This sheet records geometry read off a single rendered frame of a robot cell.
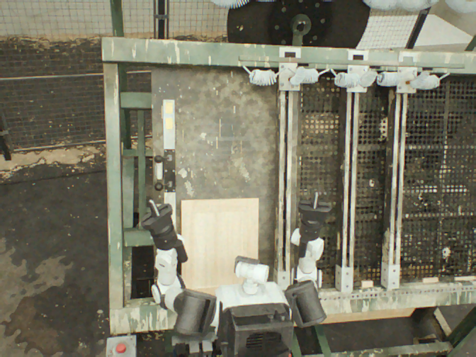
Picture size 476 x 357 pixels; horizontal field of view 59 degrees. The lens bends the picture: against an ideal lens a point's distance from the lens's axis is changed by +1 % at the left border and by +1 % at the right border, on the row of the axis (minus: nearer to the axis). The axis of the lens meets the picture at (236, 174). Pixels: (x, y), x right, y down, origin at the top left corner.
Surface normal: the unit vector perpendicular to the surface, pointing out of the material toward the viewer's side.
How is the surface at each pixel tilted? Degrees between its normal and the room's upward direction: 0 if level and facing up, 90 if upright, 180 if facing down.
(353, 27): 90
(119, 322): 54
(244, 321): 23
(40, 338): 0
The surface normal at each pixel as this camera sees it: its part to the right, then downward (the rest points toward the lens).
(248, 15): 0.16, 0.67
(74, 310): 0.12, -0.75
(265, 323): 0.04, -0.96
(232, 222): 0.21, 0.11
